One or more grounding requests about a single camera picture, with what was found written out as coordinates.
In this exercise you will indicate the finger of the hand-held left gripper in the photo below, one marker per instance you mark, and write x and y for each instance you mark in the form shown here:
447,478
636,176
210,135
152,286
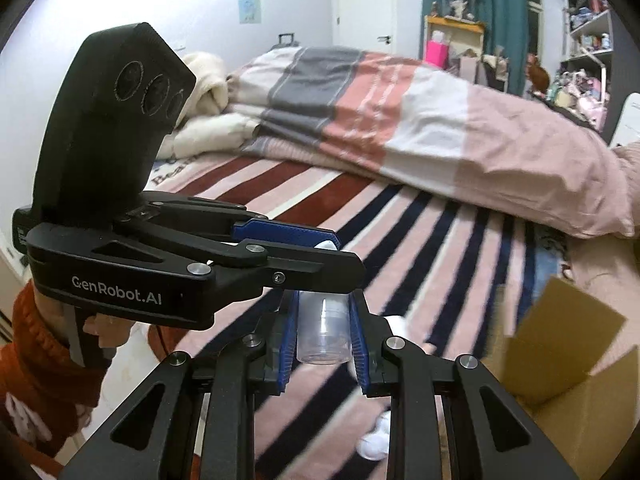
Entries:
285,232
310,270

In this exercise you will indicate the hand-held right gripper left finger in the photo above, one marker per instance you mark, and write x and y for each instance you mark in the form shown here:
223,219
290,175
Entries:
286,350

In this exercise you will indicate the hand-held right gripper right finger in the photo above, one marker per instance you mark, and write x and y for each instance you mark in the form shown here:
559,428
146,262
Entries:
361,355

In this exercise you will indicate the clear plastic cup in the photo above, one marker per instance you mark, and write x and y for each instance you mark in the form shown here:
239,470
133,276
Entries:
322,330

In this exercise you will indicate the person's left forearm red sleeve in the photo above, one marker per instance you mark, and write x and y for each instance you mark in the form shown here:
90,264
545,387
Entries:
30,375

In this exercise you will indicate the person's left hand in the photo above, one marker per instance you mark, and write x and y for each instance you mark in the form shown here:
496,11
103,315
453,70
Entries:
116,331

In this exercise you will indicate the striped bed sheet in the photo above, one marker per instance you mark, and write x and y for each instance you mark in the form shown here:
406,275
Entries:
320,187

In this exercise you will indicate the white plastic object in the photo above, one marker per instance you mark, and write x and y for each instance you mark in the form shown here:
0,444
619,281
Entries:
374,441

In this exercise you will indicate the cream fluffy blanket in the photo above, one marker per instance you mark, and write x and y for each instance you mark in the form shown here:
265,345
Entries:
210,130

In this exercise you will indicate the pink grey striped quilt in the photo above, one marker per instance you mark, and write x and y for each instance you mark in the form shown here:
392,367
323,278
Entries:
425,125

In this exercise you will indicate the cardboard box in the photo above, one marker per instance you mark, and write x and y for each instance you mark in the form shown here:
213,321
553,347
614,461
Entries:
560,330

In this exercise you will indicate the white door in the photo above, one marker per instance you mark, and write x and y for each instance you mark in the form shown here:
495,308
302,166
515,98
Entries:
364,15

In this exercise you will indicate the pink paper bag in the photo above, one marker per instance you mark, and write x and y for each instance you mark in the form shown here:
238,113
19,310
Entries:
436,53

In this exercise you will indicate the yellow wooden shelf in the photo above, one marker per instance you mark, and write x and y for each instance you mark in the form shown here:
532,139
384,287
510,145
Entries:
457,27

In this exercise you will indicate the pink fleece blanket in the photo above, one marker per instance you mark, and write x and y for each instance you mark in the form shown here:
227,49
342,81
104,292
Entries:
629,260

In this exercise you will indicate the brown plush toy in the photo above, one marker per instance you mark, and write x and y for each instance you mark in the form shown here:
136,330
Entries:
537,76

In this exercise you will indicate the teal curtain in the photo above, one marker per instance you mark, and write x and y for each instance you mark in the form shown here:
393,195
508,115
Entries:
500,5

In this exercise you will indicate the window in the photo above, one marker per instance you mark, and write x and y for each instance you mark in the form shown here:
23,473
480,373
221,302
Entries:
533,20

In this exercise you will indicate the white board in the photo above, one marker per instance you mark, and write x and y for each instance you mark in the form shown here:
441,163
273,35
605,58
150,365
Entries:
629,122

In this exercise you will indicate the white shelf unit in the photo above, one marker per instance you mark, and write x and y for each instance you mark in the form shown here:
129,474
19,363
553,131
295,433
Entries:
592,30

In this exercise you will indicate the wall poster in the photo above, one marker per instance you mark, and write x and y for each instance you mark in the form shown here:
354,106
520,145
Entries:
250,7

